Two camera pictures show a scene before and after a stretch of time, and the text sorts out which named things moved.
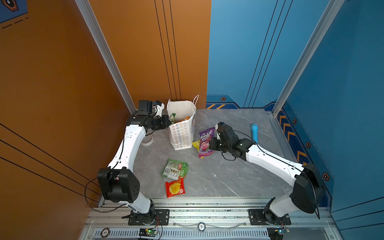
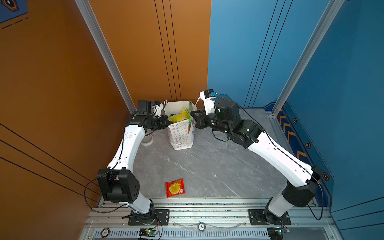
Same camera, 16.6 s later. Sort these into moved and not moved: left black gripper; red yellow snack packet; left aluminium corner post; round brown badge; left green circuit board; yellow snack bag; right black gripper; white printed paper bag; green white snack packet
Moved: right black gripper; yellow snack bag; green white snack packet
Not moved: round brown badge; white printed paper bag; red yellow snack packet; left black gripper; left green circuit board; left aluminium corner post
